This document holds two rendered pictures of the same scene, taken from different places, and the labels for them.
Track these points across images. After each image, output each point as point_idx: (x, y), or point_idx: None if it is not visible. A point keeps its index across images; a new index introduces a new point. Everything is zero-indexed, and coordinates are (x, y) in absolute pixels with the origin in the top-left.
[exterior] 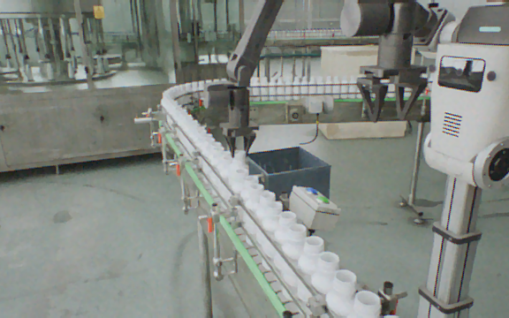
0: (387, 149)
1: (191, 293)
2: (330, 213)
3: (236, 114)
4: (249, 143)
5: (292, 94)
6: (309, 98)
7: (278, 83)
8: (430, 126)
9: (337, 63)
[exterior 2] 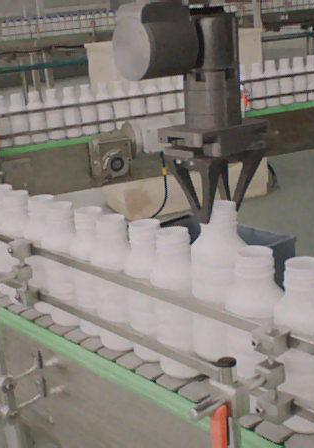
0: (250, 221)
1: None
2: None
3: (215, 90)
4: (249, 173)
5: (98, 122)
6: (140, 123)
7: (66, 100)
8: (303, 170)
9: None
